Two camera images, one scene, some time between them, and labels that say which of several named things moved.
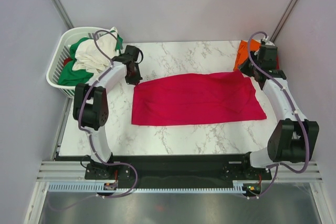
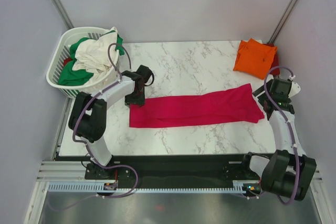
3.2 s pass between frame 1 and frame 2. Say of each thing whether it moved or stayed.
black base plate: stayed
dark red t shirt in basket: stayed
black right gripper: moved
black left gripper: moved
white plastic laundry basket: stayed
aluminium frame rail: stayed
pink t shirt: moved
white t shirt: stayed
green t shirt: stayed
